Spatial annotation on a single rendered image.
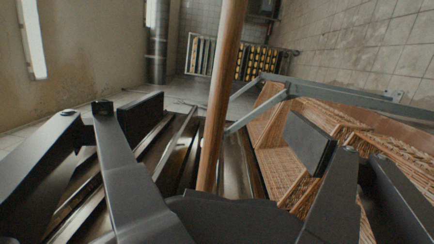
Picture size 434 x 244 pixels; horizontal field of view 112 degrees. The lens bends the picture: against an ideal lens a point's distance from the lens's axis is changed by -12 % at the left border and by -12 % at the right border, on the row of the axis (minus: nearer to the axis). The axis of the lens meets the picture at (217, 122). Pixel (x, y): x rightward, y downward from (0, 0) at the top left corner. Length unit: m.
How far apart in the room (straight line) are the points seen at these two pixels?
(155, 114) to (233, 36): 0.13
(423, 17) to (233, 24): 1.55
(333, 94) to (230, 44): 0.55
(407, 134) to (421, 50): 0.91
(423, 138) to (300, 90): 0.38
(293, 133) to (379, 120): 0.69
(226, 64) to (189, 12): 5.22
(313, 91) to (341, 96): 0.11
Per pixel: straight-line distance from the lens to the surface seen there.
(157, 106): 0.17
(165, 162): 0.84
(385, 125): 0.82
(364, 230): 0.87
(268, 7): 4.79
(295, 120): 0.17
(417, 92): 1.52
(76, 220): 0.89
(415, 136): 0.76
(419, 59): 1.59
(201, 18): 5.35
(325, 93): 0.70
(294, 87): 0.65
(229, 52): 0.22
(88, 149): 1.34
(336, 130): 0.75
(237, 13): 0.23
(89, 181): 0.97
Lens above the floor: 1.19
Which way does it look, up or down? 1 degrees down
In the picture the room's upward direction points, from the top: 81 degrees counter-clockwise
